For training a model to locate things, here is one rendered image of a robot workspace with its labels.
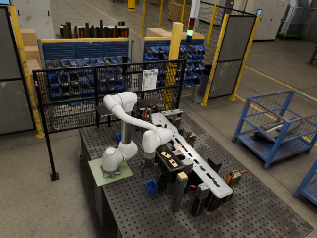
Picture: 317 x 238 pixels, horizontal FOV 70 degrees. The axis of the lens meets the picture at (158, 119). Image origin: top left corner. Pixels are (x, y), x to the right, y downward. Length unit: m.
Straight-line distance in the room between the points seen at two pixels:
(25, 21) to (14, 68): 4.83
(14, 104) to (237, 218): 3.32
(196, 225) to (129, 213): 0.59
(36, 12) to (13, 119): 4.90
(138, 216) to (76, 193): 1.30
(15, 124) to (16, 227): 1.65
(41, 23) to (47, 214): 6.46
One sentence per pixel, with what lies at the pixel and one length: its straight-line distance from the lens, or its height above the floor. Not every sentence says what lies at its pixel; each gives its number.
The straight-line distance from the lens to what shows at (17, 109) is 4.03.
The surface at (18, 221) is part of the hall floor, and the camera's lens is 3.22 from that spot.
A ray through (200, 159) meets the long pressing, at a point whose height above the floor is 1.00.
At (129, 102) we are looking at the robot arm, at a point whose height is 1.49.
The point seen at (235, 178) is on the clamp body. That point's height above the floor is 1.05.
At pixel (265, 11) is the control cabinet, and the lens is 13.55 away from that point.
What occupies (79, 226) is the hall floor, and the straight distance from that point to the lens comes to 2.99.
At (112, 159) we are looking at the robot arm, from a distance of 2.31.
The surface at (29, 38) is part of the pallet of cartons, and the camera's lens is 6.36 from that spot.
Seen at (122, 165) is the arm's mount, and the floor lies 0.71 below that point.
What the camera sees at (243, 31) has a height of 1.67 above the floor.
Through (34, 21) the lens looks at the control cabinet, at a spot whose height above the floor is 0.85.
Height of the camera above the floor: 2.50
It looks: 32 degrees down
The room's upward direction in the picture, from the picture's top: 7 degrees clockwise
